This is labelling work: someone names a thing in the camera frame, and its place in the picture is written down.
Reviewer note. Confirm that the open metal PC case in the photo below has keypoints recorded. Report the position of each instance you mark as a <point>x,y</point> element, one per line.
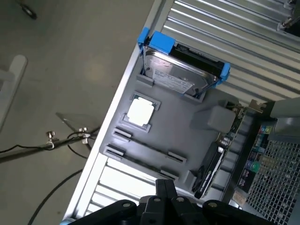
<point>269,187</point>

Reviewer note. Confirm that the grey parts rack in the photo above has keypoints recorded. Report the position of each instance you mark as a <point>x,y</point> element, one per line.
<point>168,131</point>

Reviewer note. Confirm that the silver CPU chip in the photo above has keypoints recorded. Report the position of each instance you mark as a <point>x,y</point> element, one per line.
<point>140,112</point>

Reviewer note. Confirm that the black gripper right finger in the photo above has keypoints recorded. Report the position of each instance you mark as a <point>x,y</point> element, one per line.
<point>211,214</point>

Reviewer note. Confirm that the hard disk with blue carrier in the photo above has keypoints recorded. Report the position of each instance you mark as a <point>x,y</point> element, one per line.
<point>173,70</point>

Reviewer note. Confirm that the black chair caster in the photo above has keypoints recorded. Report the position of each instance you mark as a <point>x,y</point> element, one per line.
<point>29,12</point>

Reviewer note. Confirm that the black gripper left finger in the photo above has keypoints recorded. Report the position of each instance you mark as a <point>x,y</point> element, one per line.
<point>105,214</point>

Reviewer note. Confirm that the metal table clamp bolt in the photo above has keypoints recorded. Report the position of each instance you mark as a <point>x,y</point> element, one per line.
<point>287,23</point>

